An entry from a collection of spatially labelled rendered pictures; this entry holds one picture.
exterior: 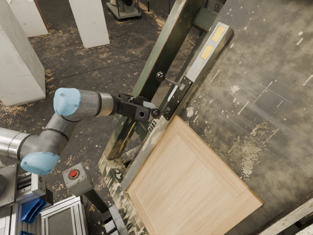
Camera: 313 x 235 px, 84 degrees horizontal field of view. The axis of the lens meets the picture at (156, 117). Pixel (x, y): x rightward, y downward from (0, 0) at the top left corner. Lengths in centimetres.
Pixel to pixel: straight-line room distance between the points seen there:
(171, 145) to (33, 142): 52
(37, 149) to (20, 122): 265
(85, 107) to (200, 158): 46
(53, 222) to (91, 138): 104
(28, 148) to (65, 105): 14
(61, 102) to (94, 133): 205
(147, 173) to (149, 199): 13
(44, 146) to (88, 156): 183
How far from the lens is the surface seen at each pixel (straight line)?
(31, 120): 313
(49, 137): 56
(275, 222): 63
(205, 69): 72
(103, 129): 254
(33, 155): 54
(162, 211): 93
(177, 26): 87
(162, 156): 85
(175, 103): 74
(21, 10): 556
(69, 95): 51
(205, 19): 87
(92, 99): 53
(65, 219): 193
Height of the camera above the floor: 194
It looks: 49 degrees down
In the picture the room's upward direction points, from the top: straight up
